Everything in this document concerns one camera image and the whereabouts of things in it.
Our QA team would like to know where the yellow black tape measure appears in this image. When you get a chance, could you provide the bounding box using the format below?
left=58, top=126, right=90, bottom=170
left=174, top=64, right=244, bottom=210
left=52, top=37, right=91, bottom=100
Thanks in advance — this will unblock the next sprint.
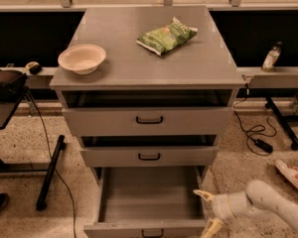
left=26, top=61, right=42, bottom=74

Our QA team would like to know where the white red sneaker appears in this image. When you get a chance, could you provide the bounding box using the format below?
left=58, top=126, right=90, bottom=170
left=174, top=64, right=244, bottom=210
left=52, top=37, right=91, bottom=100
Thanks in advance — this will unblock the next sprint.
left=274, top=160, right=298, bottom=189

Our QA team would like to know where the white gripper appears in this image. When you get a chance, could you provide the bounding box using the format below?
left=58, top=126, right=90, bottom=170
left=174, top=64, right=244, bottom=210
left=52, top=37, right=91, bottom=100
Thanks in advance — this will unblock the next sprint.
left=193, top=189, right=248, bottom=238

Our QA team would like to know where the black power adapter with cable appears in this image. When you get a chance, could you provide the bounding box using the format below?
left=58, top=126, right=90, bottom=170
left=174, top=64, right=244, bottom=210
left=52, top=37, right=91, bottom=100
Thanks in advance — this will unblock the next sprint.
left=232, top=82, right=278, bottom=157

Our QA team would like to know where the black bag on table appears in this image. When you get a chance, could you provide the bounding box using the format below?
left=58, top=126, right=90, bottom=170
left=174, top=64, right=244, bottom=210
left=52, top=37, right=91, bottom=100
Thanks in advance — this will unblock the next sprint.
left=0, top=69, right=27, bottom=101

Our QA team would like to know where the black cable on floor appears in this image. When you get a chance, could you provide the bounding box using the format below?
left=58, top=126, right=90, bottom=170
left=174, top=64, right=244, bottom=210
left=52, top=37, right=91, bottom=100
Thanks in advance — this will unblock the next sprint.
left=24, top=91, right=77, bottom=238

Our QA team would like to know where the grey top drawer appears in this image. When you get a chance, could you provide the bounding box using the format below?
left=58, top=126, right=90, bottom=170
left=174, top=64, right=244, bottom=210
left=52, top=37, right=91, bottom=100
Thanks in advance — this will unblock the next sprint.
left=61, top=89, right=233, bottom=137

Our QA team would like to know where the grey middle drawer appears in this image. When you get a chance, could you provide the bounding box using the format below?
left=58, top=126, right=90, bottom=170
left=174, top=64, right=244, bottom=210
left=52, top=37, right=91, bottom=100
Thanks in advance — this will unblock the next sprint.
left=80, top=135, right=218, bottom=168

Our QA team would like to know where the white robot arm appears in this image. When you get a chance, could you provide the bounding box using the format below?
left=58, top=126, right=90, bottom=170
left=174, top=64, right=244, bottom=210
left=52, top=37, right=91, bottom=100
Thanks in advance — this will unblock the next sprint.
left=194, top=180, right=298, bottom=238

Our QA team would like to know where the grey bottom drawer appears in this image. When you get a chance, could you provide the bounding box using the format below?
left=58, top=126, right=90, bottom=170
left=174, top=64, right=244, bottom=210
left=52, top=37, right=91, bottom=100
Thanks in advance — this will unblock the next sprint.
left=83, top=166, right=208, bottom=238

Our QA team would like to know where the small plastic bottle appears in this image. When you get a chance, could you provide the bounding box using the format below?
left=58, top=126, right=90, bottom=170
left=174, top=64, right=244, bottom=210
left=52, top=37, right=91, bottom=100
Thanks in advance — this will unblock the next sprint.
left=261, top=42, right=282, bottom=71

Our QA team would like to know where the grey drawer cabinet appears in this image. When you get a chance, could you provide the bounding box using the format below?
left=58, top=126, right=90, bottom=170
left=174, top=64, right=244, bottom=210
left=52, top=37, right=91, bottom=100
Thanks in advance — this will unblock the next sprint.
left=49, top=5, right=245, bottom=183

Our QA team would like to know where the white paper bowl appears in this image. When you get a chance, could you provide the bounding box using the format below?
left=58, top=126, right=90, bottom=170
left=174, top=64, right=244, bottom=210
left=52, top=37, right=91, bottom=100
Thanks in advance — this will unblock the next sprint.
left=58, top=44, right=106, bottom=74

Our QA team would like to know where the green chip bag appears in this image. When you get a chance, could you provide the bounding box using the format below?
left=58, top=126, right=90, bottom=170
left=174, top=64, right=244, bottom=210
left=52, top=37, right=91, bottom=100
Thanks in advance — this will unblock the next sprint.
left=136, top=17, right=198, bottom=56

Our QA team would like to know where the black side table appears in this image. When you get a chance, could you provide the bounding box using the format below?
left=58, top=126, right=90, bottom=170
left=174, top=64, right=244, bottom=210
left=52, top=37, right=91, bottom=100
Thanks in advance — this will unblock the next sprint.
left=0, top=84, right=67, bottom=212

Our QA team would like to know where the grey drawer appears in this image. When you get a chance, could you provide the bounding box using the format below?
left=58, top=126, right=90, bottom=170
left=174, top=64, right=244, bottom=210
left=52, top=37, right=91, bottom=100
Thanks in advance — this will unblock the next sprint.
left=61, top=89, right=233, bottom=137
left=80, top=135, right=218, bottom=168
left=83, top=166, right=208, bottom=238

